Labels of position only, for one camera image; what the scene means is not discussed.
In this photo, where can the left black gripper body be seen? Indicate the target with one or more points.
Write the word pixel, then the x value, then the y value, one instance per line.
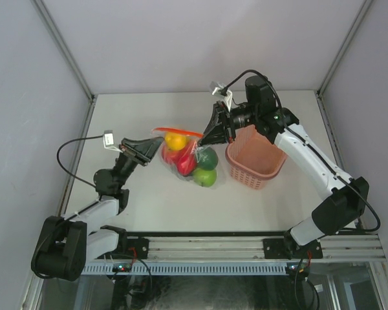
pixel 129 153

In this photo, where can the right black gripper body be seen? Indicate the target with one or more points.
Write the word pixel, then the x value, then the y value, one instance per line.
pixel 243 116

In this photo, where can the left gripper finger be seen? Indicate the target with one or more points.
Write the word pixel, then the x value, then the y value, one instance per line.
pixel 135 143
pixel 149 148

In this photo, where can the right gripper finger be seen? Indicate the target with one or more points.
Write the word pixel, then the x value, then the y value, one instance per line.
pixel 213 137
pixel 217 124

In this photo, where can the clear zip top bag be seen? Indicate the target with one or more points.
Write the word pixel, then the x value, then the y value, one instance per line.
pixel 161 131

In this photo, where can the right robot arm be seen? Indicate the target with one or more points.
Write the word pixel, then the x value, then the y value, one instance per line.
pixel 343 198

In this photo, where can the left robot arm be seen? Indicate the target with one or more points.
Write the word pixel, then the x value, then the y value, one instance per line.
pixel 67 243

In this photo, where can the dark green fake fruit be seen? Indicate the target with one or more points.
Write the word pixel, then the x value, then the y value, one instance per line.
pixel 207 159

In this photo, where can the red yellow fake peach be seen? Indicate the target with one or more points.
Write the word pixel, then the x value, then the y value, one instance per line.
pixel 169 156

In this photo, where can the yellow fake pear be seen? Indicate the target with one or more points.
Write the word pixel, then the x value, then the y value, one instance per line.
pixel 175 141

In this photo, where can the red fake apple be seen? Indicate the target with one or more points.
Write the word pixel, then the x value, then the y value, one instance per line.
pixel 187 161

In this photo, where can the light green fake apple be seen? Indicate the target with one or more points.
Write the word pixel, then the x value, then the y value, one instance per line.
pixel 204 178

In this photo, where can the pink plastic basket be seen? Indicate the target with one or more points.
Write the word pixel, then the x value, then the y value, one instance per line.
pixel 253 160

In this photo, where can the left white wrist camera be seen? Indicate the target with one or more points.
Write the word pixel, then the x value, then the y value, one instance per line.
pixel 108 141

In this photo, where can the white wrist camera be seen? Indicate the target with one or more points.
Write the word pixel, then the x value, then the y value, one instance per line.
pixel 108 141
pixel 223 93

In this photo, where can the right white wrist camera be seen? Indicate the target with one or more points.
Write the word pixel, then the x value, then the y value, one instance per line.
pixel 223 93

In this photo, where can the grey slotted cable duct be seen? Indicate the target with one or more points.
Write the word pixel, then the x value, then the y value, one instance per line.
pixel 185 268

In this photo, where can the right aluminium frame post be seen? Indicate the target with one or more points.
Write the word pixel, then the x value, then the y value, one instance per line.
pixel 345 45

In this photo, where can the aluminium front rail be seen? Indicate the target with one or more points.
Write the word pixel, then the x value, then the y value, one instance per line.
pixel 338 248

